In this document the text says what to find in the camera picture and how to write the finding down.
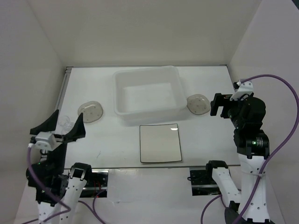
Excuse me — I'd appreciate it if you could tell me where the purple cable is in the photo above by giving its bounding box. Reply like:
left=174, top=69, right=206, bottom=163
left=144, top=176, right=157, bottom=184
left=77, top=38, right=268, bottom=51
left=14, top=143, right=108, bottom=224
left=201, top=74, right=299, bottom=224

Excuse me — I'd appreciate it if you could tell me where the aluminium rail left edge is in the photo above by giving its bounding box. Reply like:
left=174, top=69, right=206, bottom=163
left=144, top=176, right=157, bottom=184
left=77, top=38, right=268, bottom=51
left=55, top=66, right=73, bottom=110

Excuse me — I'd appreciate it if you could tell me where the white plastic bin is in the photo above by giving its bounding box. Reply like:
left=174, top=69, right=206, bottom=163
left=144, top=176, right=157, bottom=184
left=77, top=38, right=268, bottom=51
left=113, top=66, right=187, bottom=123

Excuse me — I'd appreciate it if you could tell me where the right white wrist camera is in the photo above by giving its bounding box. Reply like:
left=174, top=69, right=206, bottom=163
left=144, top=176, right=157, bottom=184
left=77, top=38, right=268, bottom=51
left=230, top=80, right=254, bottom=101

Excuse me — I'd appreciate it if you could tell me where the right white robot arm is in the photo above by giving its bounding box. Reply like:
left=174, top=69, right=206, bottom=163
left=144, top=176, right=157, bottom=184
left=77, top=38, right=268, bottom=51
left=205, top=93, right=273, bottom=224

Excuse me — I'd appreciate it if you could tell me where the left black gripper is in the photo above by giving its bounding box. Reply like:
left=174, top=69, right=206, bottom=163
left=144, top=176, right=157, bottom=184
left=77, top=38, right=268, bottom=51
left=31, top=108, right=85, bottom=175

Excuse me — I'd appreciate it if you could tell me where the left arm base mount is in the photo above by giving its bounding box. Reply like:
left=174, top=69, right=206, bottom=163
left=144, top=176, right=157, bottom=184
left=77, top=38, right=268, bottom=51
left=80, top=170, right=108, bottom=198

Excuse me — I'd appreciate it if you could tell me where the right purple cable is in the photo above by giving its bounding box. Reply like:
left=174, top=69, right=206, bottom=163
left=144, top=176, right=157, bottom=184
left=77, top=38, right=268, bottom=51
left=201, top=74, right=299, bottom=224

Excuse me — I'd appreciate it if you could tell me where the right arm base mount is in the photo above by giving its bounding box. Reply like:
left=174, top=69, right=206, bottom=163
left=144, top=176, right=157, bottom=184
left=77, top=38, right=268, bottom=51
left=187, top=167, right=220, bottom=196

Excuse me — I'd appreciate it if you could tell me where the clear glass dish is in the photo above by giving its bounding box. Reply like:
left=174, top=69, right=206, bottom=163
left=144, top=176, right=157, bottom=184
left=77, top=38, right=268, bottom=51
left=78, top=101, right=104, bottom=123
left=187, top=94, right=211, bottom=115

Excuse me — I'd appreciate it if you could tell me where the square white plate black rim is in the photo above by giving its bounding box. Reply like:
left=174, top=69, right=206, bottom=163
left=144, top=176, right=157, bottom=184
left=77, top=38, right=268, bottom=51
left=139, top=123, right=183, bottom=164

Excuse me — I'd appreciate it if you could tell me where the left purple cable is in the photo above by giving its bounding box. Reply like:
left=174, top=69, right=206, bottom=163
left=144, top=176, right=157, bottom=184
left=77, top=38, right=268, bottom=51
left=14, top=143, right=108, bottom=224

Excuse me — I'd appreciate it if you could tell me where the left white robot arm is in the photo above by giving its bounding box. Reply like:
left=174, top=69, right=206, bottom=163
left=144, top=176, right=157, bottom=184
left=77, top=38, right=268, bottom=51
left=26, top=110, right=93, bottom=224

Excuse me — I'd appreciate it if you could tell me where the clear plastic cup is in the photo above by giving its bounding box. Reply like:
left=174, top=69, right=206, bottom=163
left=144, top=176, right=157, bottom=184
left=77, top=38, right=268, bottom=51
left=58, top=116, right=74, bottom=135

